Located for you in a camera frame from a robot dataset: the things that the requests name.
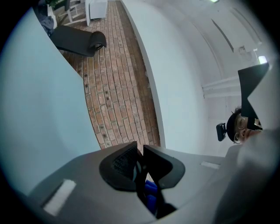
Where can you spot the bright blue cloth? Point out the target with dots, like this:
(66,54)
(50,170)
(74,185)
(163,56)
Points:
(151,186)

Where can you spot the grey-blue garment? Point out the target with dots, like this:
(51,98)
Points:
(48,24)

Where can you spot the white cabinet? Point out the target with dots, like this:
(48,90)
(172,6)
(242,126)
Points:
(96,11)

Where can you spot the black high-back office chair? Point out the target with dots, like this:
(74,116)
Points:
(74,41)

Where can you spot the black head camera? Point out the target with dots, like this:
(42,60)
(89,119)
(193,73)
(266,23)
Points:
(221,132)

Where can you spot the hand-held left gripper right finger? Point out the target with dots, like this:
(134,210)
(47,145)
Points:
(197,175)

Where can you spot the person's head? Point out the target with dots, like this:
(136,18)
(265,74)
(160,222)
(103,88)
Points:
(242,131)

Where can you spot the white stool frame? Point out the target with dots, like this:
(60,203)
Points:
(70,16)

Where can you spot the person's grey sweatshirt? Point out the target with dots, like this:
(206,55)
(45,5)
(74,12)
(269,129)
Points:
(258,175)

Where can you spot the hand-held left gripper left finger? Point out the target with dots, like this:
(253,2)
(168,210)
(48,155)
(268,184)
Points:
(92,192)

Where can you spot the green potted plant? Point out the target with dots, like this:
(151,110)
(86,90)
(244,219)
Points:
(53,2)

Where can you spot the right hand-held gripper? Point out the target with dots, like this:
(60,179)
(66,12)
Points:
(249,92)

